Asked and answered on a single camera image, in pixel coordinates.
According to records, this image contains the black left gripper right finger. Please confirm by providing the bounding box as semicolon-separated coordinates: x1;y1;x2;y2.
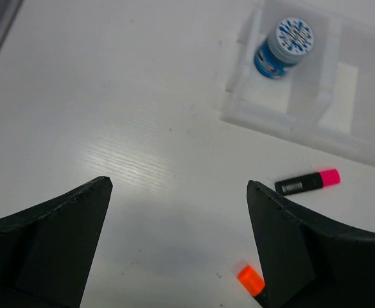
247;181;375;307

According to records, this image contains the blue paint jar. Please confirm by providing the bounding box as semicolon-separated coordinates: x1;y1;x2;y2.
254;17;315;79

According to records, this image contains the pink highlighter marker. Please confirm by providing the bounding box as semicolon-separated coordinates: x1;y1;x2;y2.
274;169;341;196

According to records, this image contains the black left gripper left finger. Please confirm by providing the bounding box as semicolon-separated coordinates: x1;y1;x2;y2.
0;176;113;307

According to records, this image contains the orange highlighter marker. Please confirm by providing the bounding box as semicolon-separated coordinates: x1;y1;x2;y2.
236;265;268;307

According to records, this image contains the white three-compartment foam tray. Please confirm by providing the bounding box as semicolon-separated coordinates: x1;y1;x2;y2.
221;1;375;167

